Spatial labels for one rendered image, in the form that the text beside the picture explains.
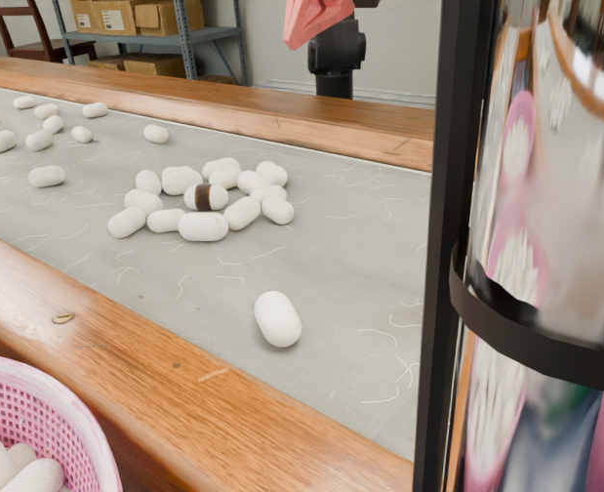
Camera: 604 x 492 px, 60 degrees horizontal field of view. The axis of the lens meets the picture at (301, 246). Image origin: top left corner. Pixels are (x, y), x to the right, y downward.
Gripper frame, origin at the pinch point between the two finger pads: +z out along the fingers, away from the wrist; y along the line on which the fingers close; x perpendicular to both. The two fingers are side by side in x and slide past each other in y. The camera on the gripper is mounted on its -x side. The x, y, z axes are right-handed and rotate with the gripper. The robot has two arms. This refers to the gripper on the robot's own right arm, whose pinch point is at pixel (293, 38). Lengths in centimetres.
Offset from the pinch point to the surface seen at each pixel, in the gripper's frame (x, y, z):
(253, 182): 1.6, 2.2, 13.8
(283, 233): 0.6, 8.3, 17.6
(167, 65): 136, -220, -89
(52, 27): 144, -385, -117
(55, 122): 3.2, -34.3, 12.1
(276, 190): 1.6, 5.0, 14.0
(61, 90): 11, -52, 4
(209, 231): -3.2, 5.0, 20.1
